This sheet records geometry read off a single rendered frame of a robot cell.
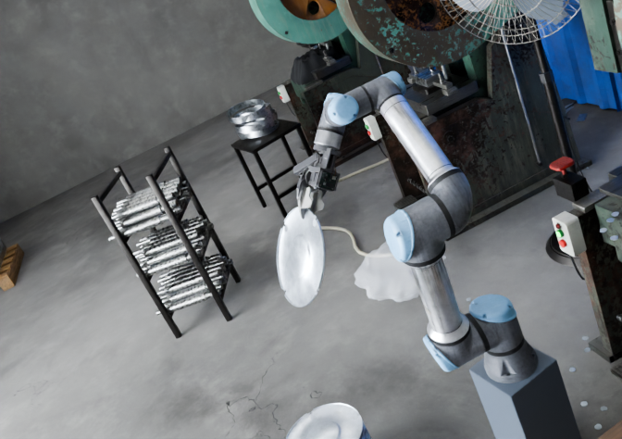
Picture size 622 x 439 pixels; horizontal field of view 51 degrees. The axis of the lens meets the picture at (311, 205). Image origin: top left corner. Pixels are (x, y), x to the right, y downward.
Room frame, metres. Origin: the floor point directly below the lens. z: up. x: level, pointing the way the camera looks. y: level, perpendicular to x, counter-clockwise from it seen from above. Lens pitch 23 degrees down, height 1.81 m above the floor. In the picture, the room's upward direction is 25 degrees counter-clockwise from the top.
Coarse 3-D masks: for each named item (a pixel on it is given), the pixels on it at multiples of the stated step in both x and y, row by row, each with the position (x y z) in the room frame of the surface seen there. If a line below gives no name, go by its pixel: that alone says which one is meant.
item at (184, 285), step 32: (128, 192) 3.68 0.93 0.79; (160, 192) 3.23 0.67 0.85; (192, 192) 3.61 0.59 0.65; (128, 224) 3.33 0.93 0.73; (160, 224) 3.29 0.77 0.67; (192, 224) 3.47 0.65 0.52; (128, 256) 3.29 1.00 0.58; (160, 256) 3.32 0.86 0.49; (192, 256) 3.23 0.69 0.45; (224, 256) 3.55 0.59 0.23; (160, 288) 3.44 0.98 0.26; (192, 288) 3.32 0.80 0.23; (224, 288) 3.36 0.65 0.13
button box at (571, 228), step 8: (560, 216) 1.83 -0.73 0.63; (568, 216) 1.81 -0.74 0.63; (568, 224) 1.77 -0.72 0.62; (576, 224) 1.78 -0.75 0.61; (568, 232) 1.77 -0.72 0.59; (576, 232) 1.78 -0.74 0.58; (568, 240) 1.78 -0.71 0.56; (576, 240) 1.77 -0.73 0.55; (568, 248) 1.79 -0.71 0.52; (576, 248) 1.77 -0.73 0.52; (584, 248) 1.78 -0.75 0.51
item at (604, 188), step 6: (612, 180) 1.65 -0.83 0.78; (618, 180) 1.64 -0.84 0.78; (600, 186) 1.65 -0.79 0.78; (606, 186) 1.63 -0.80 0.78; (612, 186) 1.62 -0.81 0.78; (618, 186) 1.60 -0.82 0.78; (606, 192) 1.61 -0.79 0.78; (612, 192) 1.59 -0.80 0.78; (618, 192) 1.58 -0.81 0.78; (618, 198) 1.56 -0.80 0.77
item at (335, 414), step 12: (324, 408) 1.91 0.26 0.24; (336, 408) 1.89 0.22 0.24; (348, 408) 1.86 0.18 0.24; (300, 420) 1.91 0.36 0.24; (312, 420) 1.88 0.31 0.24; (324, 420) 1.85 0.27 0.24; (336, 420) 1.83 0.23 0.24; (348, 420) 1.80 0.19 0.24; (360, 420) 1.78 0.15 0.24; (300, 432) 1.85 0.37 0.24; (312, 432) 1.82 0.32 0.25; (324, 432) 1.80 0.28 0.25; (336, 432) 1.77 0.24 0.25; (348, 432) 1.75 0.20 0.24; (360, 432) 1.73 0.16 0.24
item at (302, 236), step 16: (288, 224) 1.81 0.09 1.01; (304, 224) 1.72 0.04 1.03; (288, 240) 1.79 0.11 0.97; (304, 240) 1.69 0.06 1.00; (320, 240) 1.62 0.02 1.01; (288, 256) 1.77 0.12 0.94; (304, 256) 1.67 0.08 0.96; (320, 256) 1.60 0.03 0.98; (288, 272) 1.74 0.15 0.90; (304, 272) 1.65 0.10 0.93; (320, 272) 1.58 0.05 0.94; (288, 288) 1.72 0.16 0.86; (304, 288) 1.64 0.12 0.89; (304, 304) 1.62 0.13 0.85
